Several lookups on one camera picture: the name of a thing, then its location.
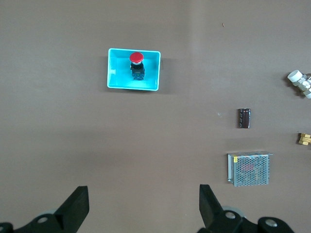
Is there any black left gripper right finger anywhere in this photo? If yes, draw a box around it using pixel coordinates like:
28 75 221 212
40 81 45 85
198 184 294 233

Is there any cyan plastic box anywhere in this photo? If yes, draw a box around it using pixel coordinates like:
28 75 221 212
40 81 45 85
106 48 162 92

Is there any white-capped metal valve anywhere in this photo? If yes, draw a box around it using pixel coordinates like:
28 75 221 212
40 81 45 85
286 69 311 100

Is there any metal mesh power supply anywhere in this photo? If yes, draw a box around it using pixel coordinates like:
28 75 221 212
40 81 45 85
227 150 273 187

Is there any red mushroom push button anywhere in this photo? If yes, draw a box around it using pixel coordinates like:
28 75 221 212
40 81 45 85
128 51 146 81

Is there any dark brown cylindrical capacitor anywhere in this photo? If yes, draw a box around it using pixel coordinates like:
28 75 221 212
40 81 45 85
237 108 251 129

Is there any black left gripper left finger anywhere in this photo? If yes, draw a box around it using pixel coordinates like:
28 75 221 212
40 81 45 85
14 185 90 233

